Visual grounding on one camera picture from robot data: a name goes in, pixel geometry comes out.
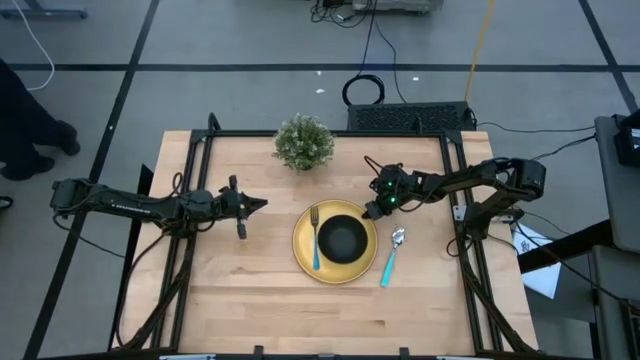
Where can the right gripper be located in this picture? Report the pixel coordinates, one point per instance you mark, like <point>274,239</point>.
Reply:
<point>397,192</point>

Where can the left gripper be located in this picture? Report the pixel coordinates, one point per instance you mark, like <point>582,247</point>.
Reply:
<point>235,205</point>

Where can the dark grey bowl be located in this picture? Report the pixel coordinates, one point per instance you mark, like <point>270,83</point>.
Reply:
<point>343,240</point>

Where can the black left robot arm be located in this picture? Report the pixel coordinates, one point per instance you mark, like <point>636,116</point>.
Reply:
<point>125,205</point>

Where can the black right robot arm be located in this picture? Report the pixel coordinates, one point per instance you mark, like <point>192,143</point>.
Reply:
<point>475,175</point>

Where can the yellow plate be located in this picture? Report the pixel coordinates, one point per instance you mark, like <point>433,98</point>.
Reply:
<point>302,250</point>

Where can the artificial plant in black pot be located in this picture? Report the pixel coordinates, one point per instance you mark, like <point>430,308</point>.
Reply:
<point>303,142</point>

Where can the black vented computer tower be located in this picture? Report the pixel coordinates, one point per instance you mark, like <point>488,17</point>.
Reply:
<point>410,117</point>

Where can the white paper sheet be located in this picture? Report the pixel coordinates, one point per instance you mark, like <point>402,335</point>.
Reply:
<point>542,280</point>

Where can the grey cart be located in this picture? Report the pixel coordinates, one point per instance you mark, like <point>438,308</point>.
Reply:
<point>397,5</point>

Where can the person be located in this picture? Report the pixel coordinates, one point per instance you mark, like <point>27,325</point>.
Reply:
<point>25,125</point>

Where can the black aluminium frame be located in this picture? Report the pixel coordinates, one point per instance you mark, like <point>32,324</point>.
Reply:
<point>197,150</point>

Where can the black frame clip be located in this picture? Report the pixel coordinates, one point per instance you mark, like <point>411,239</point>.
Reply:
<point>258,351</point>
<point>404,352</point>

